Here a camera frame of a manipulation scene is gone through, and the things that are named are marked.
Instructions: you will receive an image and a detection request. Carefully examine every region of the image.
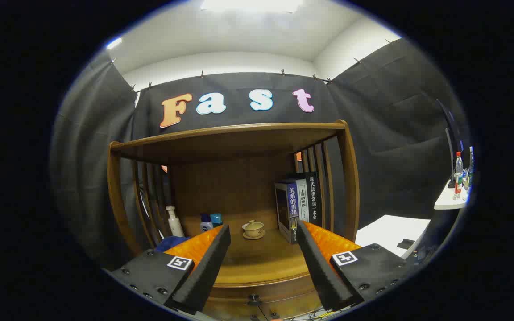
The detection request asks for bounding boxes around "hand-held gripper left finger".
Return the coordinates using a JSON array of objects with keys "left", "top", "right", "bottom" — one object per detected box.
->
[{"left": 111, "top": 224, "right": 232, "bottom": 315}]

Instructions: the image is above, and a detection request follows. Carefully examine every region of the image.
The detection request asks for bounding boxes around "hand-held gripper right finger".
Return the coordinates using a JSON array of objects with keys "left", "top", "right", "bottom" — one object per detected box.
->
[{"left": 296, "top": 220, "right": 411, "bottom": 311}]

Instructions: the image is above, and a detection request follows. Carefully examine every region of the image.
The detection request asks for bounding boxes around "wooden drawer with black knob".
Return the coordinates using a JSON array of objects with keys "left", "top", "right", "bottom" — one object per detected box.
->
[{"left": 203, "top": 276, "right": 329, "bottom": 321}]

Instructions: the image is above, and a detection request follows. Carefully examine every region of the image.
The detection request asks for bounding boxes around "wooden countertop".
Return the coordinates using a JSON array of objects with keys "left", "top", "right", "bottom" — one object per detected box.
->
[{"left": 168, "top": 225, "right": 329, "bottom": 288}]

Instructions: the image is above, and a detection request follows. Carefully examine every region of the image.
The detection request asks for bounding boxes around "blue towel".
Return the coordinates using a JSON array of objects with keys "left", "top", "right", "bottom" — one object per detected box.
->
[{"left": 155, "top": 236, "right": 191, "bottom": 253}]

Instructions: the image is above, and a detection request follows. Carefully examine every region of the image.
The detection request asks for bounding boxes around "white pump bottle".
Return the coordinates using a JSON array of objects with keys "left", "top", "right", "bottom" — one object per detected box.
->
[{"left": 166, "top": 206, "right": 185, "bottom": 238}]

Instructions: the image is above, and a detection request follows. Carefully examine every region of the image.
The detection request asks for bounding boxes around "beige lidded teacup with saucer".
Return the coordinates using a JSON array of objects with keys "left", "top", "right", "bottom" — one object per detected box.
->
[{"left": 242, "top": 220, "right": 266, "bottom": 240}]

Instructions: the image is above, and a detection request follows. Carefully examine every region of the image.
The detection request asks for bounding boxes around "book with white spine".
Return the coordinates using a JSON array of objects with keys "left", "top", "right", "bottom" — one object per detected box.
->
[{"left": 295, "top": 178, "right": 310, "bottom": 223}]

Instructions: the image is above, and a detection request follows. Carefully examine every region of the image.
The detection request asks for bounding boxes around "book with black spine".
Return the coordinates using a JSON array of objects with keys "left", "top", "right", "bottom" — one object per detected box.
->
[{"left": 290, "top": 172, "right": 323, "bottom": 228}]

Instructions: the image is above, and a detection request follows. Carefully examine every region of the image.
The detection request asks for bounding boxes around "white side table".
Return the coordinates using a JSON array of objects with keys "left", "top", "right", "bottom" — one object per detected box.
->
[{"left": 355, "top": 215, "right": 431, "bottom": 259}]

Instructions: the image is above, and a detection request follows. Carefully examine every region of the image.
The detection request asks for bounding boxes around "white round stand table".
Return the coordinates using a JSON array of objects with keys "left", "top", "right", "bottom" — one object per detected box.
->
[{"left": 434, "top": 178, "right": 468, "bottom": 210}]

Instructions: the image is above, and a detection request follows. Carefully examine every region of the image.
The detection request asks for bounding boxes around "black backdrop cloth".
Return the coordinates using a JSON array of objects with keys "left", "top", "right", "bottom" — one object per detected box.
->
[{"left": 51, "top": 38, "right": 469, "bottom": 268}]

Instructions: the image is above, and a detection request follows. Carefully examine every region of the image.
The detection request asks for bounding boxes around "water bottle with red label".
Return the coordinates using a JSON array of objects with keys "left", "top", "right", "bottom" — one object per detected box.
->
[{"left": 452, "top": 152, "right": 464, "bottom": 200}]

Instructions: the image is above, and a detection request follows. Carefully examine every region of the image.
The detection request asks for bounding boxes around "green drink bottle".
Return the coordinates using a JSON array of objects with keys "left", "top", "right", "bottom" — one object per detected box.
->
[{"left": 464, "top": 146, "right": 475, "bottom": 190}]

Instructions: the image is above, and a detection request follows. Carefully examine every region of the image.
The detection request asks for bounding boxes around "dark computer monitor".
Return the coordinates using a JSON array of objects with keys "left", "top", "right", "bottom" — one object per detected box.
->
[{"left": 435, "top": 99, "right": 465, "bottom": 188}]

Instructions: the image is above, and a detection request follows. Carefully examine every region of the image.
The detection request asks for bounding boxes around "wooden cabinet frame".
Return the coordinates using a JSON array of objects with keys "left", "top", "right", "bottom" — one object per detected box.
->
[{"left": 107, "top": 119, "right": 360, "bottom": 321}]

